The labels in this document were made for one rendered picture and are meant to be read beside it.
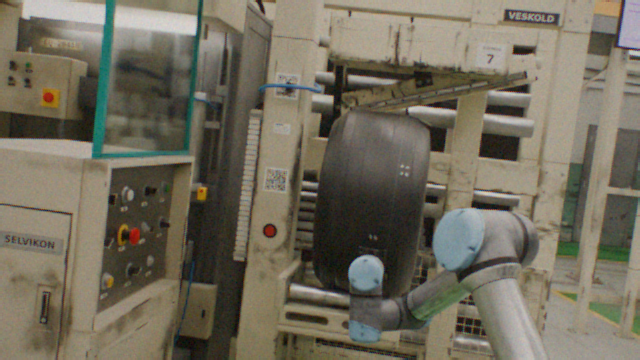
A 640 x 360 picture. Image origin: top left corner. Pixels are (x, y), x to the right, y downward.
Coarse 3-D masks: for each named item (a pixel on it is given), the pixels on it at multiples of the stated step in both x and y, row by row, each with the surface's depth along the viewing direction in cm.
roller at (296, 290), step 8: (296, 288) 195; (304, 288) 195; (312, 288) 195; (320, 288) 195; (328, 288) 195; (288, 296) 196; (296, 296) 195; (304, 296) 195; (312, 296) 194; (320, 296) 194; (328, 296) 194; (336, 296) 193; (344, 296) 193; (336, 304) 194; (344, 304) 193
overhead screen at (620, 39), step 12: (624, 0) 518; (636, 0) 519; (624, 12) 518; (636, 12) 519; (624, 24) 519; (636, 24) 520; (624, 36) 520; (636, 36) 521; (624, 48) 522; (636, 48) 522
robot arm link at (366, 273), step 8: (368, 256) 151; (352, 264) 149; (360, 264) 147; (368, 264) 147; (376, 264) 147; (352, 272) 147; (360, 272) 147; (368, 272) 146; (376, 272) 146; (352, 280) 147; (360, 280) 147; (368, 280) 146; (376, 280) 146; (352, 288) 150; (360, 288) 147; (368, 288) 146; (376, 288) 149
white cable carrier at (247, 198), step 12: (252, 120) 202; (252, 132) 203; (252, 144) 203; (252, 156) 203; (252, 168) 203; (252, 180) 204; (252, 192) 206; (252, 204) 208; (240, 216) 205; (240, 228) 205; (240, 240) 205; (240, 252) 205
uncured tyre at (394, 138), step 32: (352, 128) 188; (384, 128) 188; (416, 128) 190; (352, 160) 181; (384, 160) 180; (416, 160) 182; (320, 192) 183; (352, 192) 178; (384, 192) 178; (416, 192) 179; (320, 224) 182; (352, 224) 179; (384, 224) 177; (416, 224) 180; (320, 256) 186; (352, 256) 182; (416, 256) 187; (384, 288) 189
